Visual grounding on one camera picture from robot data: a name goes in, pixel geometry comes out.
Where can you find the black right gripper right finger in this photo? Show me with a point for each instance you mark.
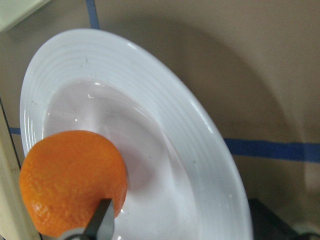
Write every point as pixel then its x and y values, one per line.
pixel 267 225

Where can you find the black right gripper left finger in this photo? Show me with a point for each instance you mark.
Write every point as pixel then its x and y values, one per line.
pixel 102 224

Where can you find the orange fruit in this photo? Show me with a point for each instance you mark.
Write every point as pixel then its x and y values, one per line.
pixel 64 177

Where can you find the white round plate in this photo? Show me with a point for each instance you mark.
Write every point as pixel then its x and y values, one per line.
pixel 183 183

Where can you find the cream bear tray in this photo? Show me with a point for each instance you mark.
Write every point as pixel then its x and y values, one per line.
pixel 14 11

